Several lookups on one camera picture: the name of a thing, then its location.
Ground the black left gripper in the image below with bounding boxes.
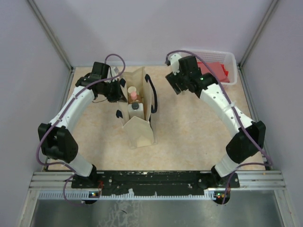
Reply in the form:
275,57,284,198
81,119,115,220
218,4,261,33
99,78,128,103

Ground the green bottle beige cap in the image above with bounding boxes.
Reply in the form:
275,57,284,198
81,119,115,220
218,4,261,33
127,86,137,94

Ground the orange lotion bottle pink cap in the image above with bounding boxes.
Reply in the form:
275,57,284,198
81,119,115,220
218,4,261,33
129,91,142,104

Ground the white bottle grey cap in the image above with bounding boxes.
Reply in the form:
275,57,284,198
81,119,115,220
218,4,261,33
128,102,145,120

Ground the beige canvas tote bag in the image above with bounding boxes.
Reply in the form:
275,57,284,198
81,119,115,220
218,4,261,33
116,67,158,148

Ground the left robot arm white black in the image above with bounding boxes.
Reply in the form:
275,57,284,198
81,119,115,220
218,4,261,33
37,62,127,188

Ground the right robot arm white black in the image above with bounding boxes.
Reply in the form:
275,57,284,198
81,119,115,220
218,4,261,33
166,53,266,187

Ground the red cloth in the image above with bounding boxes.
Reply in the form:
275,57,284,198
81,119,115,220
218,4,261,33
197,61,230,83

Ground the white plastic basket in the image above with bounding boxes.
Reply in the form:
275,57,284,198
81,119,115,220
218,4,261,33
183,49,238,87

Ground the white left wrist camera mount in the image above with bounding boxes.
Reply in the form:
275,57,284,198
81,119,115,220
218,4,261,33
107,67,119,83

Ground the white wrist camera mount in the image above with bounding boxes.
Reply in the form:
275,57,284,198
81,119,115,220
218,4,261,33
107,67,119,83
165,53,182,75

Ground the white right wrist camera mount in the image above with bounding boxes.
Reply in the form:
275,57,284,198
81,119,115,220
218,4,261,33
165,53,182,75

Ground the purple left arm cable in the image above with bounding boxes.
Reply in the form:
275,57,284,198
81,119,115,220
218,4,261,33
35,54,125,208

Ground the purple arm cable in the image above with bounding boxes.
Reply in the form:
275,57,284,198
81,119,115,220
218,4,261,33
164,49,273,205
35,54,125,208

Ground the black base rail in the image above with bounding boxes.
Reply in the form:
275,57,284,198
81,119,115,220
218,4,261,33
71,171,240,196

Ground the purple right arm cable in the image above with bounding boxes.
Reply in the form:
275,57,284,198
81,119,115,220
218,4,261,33
164,49,273,205

